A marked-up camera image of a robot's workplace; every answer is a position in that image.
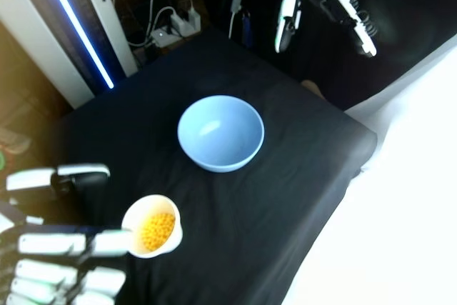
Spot yellow beads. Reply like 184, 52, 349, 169
139, 213, 176, 251

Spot white cup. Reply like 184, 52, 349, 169
121, 194, 184, 259

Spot light blue bowl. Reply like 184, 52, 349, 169
177, 95, 266, 173

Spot white power strip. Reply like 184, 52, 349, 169
169, 7, 201, 37

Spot white adapter box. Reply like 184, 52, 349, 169
150, 27, 181, 49

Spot black table cloth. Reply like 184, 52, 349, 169
48, 28, 378, 305

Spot white pillar with blue light strip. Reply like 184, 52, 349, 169
0, 0, 139, 109

